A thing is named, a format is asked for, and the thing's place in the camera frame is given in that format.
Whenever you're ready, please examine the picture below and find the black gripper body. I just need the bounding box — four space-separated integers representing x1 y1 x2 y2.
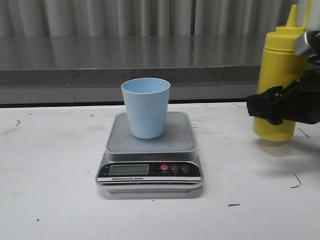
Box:
294 69 320 124

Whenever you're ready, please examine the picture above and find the black gripper finger gripping bottle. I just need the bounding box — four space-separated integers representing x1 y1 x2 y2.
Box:
246 79 304 125

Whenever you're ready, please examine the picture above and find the yellow squeeze bottle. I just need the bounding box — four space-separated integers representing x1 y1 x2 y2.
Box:
253 0 311 142

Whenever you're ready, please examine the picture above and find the light blue plastic cup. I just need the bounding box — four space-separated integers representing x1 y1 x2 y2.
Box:
121 77 171 139

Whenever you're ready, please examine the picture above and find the silver electronic kitchen scale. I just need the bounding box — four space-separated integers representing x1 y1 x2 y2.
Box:
95 111 204 199

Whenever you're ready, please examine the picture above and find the white appliance in background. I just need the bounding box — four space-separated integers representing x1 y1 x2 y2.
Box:
296 0 320 31

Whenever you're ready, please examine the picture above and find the grey stone counter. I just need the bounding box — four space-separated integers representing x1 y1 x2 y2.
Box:
0 34 265 106

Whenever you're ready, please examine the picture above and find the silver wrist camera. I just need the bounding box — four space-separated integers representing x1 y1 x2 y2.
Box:
293 30 320 56

